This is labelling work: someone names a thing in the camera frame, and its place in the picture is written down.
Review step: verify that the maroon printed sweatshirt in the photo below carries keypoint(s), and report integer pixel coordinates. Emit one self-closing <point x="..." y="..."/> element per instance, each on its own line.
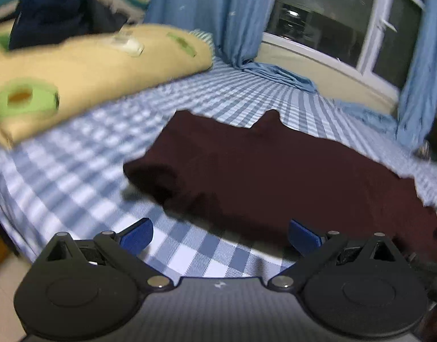
<point x="275" y="178"/>

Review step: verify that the dark navy clothes pile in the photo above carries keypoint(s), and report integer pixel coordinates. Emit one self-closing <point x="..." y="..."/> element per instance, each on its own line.
<point x="58" y="14"/>

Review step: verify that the white framed window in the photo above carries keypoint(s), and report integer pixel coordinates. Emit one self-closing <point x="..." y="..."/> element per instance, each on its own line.
<point x="332" y="17"/>

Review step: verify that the yellow avocado print quilt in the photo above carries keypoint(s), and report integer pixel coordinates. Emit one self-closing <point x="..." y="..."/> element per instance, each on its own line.
<point x="79" y="74"/>

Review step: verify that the small checked pillow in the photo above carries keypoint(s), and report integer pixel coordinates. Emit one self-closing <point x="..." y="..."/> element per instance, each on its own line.
<point x="204" y="38"/>

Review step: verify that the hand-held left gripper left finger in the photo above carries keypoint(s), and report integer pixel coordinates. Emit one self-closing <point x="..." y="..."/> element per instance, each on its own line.
<point x="137" y="237"/>

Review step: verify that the blue star curtain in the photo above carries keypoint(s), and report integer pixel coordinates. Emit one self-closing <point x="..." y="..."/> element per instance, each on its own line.
<point x="218" y="10"/>
<point x="421" y="67"/>

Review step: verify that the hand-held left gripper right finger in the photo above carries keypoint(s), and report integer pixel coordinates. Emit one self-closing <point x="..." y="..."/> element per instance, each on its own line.
<point x="304" y="237"/>

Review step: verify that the blue checked bed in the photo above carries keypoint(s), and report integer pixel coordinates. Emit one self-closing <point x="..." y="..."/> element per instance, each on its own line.
<point x="97" y="156"/>

